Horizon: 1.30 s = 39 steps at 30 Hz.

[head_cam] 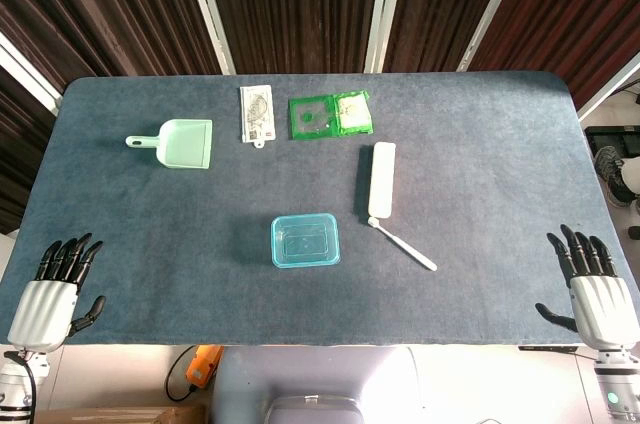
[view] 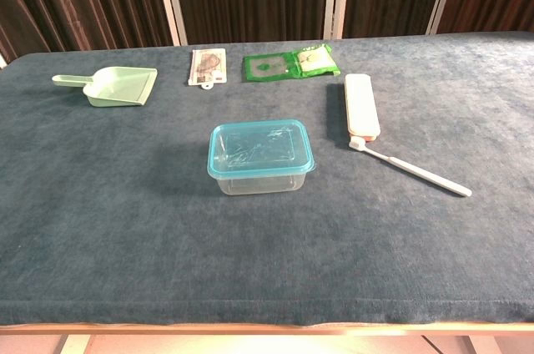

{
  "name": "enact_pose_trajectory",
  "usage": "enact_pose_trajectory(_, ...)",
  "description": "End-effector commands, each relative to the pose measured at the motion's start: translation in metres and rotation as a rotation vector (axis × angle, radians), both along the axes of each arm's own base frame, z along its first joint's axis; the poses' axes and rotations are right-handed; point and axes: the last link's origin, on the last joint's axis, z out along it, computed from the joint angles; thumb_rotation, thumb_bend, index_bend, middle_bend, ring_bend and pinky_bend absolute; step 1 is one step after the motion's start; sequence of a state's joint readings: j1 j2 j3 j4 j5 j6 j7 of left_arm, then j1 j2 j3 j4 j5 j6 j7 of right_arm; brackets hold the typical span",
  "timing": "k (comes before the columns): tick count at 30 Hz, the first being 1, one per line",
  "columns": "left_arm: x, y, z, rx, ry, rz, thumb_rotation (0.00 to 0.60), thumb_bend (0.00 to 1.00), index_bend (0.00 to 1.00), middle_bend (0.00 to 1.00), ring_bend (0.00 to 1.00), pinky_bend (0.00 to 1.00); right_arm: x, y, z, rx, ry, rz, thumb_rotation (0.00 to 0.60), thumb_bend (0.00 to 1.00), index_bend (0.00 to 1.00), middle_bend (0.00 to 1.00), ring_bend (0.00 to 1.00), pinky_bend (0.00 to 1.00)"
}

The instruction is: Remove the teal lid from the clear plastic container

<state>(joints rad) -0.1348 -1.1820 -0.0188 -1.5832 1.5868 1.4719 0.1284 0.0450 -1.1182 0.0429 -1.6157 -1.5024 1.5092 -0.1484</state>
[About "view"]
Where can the clear printed plastic packet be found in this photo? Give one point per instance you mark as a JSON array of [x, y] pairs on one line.
[[206, 66]]

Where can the green plastic packet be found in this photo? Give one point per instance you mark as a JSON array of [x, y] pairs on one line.
[[267, 67]]

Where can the clear plastic container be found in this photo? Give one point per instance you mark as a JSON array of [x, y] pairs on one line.
[[258, 187]]

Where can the blue translucent plastic container lid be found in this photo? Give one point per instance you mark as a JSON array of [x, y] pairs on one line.
[[258, 149]]

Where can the mint green plastic dustpan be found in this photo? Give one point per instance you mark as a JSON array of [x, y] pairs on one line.
[[119, 87]]

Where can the white toothbrush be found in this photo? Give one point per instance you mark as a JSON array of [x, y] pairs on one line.
[[417, 172]]

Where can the white toothbrush case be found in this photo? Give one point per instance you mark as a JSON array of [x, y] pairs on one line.
[[361, 103]]

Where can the blue table cloth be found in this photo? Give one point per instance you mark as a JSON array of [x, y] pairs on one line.
[[125, 224]]

